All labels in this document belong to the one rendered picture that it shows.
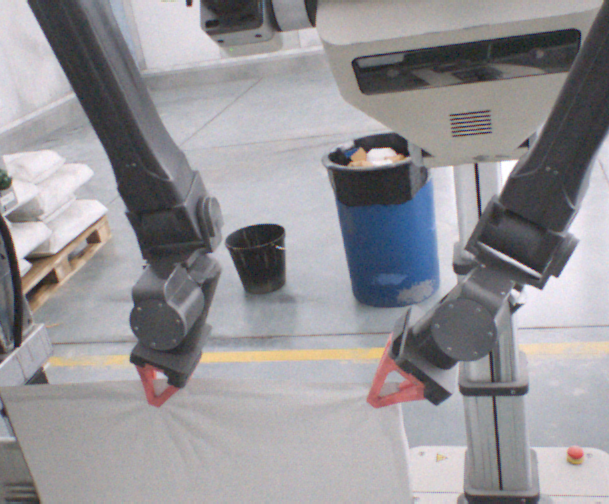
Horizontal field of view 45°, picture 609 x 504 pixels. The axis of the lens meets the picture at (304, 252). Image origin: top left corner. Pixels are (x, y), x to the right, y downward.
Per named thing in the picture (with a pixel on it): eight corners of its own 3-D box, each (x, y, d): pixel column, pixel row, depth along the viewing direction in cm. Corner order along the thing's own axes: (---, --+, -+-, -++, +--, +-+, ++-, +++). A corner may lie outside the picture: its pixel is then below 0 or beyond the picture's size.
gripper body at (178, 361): (126, 365, 80) (140, 311, 76) (159, 318, 89) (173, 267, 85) (182, 387, 80) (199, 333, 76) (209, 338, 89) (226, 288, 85)
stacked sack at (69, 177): (102, 179, 446) (95, 156, 441) (43, 222, 387) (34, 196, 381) (39, 185, 458) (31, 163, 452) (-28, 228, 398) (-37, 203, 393)
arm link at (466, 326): (583, 233, 67) (498, 190, 70) (568, 267, 57) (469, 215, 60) (521, 338, 72) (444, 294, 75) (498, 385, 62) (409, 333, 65)
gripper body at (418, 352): (389, 366, 71) (440, 318, 67) (401, 313, 80) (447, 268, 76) (441, 406, 71) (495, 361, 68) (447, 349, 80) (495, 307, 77)
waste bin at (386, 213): (452, 259, 349) (439, 125, 324) (447, 312, 304) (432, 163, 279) (352, 264, 362) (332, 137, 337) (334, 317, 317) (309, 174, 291)
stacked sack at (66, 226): (114, 215, 456) (107, 192, 450) (59, 262, 398) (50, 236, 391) (53, 220, 467) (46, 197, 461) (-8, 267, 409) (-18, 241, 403)
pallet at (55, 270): (118, 236, 457) (112, 214, 452) (5, 341, 349) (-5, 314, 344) (0, 245, 480) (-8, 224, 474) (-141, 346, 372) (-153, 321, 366)
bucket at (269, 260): (301, 268, 368) (292, 220, 358) (287, 297, 342) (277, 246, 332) (245, 272, 376) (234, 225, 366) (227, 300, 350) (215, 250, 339)
